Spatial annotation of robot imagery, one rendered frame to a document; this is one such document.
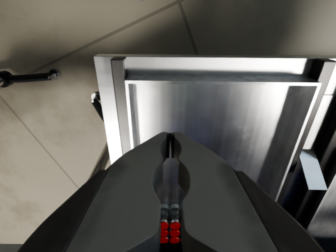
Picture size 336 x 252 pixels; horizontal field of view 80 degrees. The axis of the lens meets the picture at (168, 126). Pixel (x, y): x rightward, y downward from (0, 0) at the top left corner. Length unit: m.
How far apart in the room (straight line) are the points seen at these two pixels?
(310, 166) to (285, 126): 0.08
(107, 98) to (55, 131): 1.24
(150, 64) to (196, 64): 0.07
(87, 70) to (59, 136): 0.53
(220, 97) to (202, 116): 0.04
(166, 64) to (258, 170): 0.26
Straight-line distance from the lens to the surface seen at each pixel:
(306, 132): 0.39
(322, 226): 0.62
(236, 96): 0.33
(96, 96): 1.32
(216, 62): 0.31
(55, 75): 1.37
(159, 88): 0.31
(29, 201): 2.14
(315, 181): 0.42
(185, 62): 0.30
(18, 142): 1.76
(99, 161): 1.00
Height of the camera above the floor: 1.18
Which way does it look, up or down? 62 degrees down
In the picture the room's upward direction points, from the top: 179 degrees counter-clockwise
